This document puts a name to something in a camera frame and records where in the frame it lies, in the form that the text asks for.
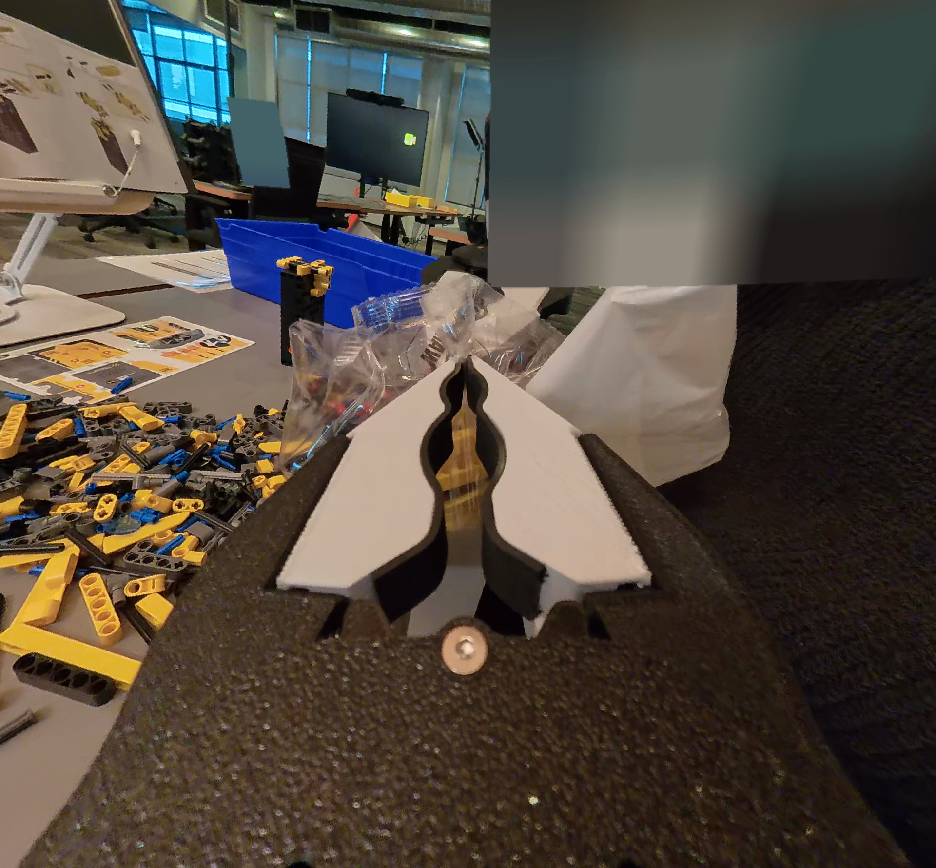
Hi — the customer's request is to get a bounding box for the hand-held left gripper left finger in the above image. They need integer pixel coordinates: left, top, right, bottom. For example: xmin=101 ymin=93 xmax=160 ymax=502
xmin=276 ymin=362 xmax=469 ymax=602

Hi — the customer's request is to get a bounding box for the instruction booklet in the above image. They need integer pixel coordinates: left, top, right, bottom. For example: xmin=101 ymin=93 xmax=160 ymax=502
xmin=0 ymin=11 xmax=188 ymax=195

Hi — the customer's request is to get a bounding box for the white paper sheet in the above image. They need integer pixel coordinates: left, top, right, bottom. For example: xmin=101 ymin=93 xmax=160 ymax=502
xmin=97 ymin=248 xmax=232 ymax=294

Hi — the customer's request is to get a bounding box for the black office chair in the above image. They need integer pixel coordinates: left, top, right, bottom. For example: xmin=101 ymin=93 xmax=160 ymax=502
xmin=249 ymin=137 xmax=329 ymax=222

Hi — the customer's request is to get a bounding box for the black light stand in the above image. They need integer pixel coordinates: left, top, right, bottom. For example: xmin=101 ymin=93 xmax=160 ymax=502
xmin=462 ymin=118 xmax=490 ymax=219

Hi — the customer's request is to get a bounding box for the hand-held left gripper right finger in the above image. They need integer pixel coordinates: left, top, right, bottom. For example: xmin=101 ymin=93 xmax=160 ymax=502
xmin=468 ymin=358 xmax=652 ymax=638

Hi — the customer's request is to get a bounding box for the pile of yellow grey bricks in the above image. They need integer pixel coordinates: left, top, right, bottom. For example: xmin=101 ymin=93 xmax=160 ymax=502
xmin=0 ymin=385 xmax=291 ymax=710

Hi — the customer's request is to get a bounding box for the clear plastic bag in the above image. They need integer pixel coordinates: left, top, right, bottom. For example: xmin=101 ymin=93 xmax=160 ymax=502
xmin=281 ymin=274 xmax=569 ymax=534

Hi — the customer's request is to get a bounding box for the black block with yellow beams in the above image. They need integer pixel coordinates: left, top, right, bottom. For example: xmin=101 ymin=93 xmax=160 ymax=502
xmin=275 ymin=256 xmax=336 ymax=366

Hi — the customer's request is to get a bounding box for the yellow sticker sheet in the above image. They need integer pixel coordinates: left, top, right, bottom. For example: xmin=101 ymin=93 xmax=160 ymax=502
xmin=0 ymin=316 xmax=256 ymax=406

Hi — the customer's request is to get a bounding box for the blue storage bin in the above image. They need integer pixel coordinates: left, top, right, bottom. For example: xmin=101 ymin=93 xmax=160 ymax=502
xmin=215 ymin=218 xmax=441 ymax=328

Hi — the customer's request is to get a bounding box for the white book stand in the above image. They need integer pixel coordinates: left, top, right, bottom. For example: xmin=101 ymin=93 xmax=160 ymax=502
xmin=0 ymin=0 xmax=200 ymax=351

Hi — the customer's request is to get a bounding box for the white paper bag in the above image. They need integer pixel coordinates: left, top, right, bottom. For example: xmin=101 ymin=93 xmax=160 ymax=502
xmin=525 ymin=285 xmax=739 ymax=489

